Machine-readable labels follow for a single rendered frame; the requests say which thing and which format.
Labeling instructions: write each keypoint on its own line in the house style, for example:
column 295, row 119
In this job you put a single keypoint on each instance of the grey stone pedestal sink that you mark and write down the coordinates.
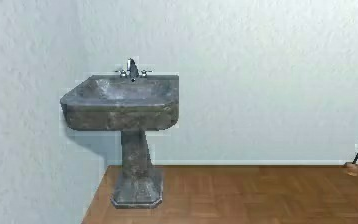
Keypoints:
column 120, row 113

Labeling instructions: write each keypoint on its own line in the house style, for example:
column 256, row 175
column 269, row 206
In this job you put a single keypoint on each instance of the chrome sink faucet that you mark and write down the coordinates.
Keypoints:
column 132, row 69

